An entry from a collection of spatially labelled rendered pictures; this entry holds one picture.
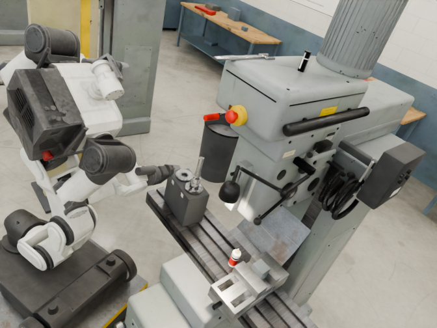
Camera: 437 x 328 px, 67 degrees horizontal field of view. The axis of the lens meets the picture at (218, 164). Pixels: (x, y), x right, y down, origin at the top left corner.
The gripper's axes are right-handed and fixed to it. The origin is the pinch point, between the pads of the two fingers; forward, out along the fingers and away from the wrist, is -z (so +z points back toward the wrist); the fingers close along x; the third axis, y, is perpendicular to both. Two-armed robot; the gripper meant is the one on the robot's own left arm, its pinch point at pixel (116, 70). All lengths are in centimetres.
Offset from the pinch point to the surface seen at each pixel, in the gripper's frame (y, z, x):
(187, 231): -86, 2, -1
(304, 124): -59, 43, 78
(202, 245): -95, 4, 4
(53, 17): 63, -33, -47
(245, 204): -78, 25, 43
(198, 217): -83, -5, 4
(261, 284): -113, 20, 32
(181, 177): -61, -3, 6
